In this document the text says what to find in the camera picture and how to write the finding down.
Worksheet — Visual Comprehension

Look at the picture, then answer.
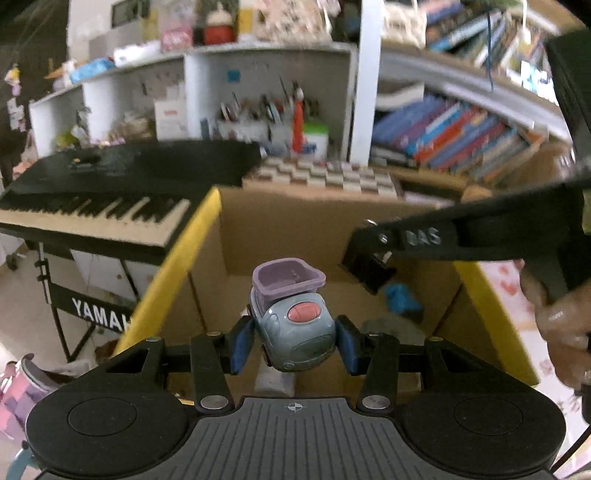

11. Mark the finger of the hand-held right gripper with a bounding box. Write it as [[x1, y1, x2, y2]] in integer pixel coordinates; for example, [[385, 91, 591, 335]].
[[341, 182, 588, 296]]

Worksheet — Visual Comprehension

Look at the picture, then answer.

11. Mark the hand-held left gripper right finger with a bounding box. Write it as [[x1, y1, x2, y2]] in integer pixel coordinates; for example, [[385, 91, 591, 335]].
[[335, 315, 485, 411]]

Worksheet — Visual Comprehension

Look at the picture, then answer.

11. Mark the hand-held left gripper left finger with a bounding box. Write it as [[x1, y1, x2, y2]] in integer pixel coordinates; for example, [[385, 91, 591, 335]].
[[105, 318, 257, 413]]

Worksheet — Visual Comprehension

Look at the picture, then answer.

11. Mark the white spray bottle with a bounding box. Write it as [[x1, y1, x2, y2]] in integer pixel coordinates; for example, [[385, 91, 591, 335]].
[[255, 362, 296, 398]]

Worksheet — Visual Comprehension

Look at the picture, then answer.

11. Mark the grey toy car purple bucket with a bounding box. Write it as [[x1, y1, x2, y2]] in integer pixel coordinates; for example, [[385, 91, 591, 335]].
[[248, 259, 337, 372]]

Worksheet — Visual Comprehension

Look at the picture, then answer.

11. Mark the cardboard box with yellow edges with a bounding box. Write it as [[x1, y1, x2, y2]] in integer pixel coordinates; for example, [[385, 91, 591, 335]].
[[113, 185, 540, 407]]

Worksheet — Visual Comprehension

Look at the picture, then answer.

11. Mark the person's right hand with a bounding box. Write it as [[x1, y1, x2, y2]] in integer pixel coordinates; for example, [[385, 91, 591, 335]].
[[519, 261, 591, 393]]

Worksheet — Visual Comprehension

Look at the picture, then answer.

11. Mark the round wooden object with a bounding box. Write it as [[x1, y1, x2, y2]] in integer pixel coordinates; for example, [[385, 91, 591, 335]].
[[459, 185, 492, 204]]

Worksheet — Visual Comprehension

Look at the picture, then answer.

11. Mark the dark lying book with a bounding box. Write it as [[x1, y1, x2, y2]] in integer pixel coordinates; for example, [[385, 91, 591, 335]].
[[369, 147, 419, 168]]

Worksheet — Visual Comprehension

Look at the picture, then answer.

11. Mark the white pink printed sheet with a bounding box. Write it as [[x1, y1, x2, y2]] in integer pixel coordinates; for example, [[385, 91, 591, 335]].
[[480, 261, 587, 462]]

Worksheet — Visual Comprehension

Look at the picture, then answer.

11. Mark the row of colourful thin books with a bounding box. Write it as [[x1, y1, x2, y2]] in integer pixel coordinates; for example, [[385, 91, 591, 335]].
[[369, 95, 548, 185]]

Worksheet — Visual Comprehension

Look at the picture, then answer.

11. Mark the wooden chessboard box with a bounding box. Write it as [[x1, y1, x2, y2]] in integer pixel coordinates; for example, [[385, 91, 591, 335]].
[[242, 157, 400, 200]]

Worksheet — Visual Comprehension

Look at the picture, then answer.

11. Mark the row of thick books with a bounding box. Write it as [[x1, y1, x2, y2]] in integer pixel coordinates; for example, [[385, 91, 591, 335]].
[[425, 0, 568, 93]]

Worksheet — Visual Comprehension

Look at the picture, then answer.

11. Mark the white jar with green lid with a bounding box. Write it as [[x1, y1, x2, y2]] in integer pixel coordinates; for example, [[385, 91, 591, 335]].
[[302, 121, 329, 160]]

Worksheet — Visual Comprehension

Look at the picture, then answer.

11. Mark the thick white paged book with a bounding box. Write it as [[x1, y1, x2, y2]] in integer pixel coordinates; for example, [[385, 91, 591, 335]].
[[376, 83, 426, 112]]

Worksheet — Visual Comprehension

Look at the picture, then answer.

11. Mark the black keyboard stand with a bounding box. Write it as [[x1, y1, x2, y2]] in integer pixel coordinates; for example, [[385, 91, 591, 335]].
[[34, 240, 139, 363]]

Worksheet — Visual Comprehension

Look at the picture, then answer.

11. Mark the white shelf unit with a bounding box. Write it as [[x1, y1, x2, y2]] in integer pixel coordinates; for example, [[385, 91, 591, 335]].
[[28, 0, 573, 167]]

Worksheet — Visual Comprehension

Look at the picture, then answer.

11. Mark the red white-topped bottle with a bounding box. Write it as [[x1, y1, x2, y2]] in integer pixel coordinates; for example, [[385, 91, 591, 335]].
[[291, 88, 306, 153]]

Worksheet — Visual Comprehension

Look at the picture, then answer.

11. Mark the narrow white pen holder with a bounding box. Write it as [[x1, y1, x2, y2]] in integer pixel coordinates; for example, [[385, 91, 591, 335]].
[[268, 122, 294, 155]]

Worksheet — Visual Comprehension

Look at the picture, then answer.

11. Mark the black electronic keyboard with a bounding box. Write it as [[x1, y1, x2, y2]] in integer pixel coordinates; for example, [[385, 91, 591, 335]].
[[0, 141, 263, 266]]

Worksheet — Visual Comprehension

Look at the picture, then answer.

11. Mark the wide white pen holder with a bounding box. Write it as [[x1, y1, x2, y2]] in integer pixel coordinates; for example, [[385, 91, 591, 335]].
[[216, 121, 269, 141]]

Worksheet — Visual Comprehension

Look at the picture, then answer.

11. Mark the bunch of pens and brushes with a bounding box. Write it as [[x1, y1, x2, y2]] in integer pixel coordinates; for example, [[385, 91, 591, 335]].
[[219, 76, 321, 125]]

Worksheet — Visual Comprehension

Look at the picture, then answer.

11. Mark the pink checked bag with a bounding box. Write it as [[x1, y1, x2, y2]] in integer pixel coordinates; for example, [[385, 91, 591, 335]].
[[0, 353, 61, 444]]

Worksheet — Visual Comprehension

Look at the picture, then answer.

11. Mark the white box with red label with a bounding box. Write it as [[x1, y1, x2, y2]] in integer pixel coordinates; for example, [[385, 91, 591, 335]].
[[154, 99, 190, 139]]

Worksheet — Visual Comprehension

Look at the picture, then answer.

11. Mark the floral printed box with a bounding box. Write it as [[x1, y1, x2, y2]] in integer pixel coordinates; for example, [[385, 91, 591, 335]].
[[254, 0, 340, 40]]

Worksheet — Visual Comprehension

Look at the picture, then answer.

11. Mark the red white doll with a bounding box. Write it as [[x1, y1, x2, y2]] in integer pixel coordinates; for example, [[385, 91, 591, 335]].
[[203, 9, 238, 46]]

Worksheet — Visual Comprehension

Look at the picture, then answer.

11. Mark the white flat box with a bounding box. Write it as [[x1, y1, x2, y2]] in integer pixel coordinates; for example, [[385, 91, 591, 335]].
[[113, 44, 160, 63]]

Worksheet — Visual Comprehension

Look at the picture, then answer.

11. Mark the pink small box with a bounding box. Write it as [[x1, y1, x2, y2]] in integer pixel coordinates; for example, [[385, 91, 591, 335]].
[[161, 28, 194, 51]]

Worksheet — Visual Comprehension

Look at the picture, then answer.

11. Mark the light blue tissue pack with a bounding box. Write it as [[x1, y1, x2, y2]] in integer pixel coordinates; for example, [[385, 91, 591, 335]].
[[69, 59, 116, 84]]

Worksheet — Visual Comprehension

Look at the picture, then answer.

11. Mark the blue hanging cord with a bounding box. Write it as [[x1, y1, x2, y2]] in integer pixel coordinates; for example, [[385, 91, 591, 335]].
[[482, 11, 497, 90]]

